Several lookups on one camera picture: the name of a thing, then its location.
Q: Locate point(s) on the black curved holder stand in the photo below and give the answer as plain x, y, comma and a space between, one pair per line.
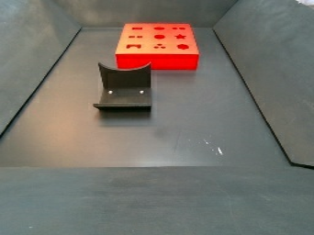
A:
126, 87

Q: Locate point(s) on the red shape-sorter block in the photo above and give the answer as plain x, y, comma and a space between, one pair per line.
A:
164, 44

